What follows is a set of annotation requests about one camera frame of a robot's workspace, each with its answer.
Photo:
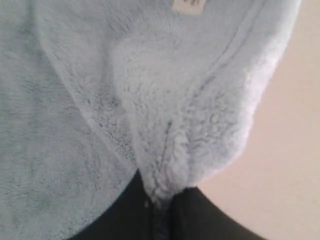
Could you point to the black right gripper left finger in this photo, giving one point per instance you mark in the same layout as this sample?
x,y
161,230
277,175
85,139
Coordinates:
x,y
128,218

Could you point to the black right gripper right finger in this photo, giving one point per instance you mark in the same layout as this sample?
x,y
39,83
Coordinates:
x,y
195,217

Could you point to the light blue fluffy towel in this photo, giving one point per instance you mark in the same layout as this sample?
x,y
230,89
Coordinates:
x,y
93,92

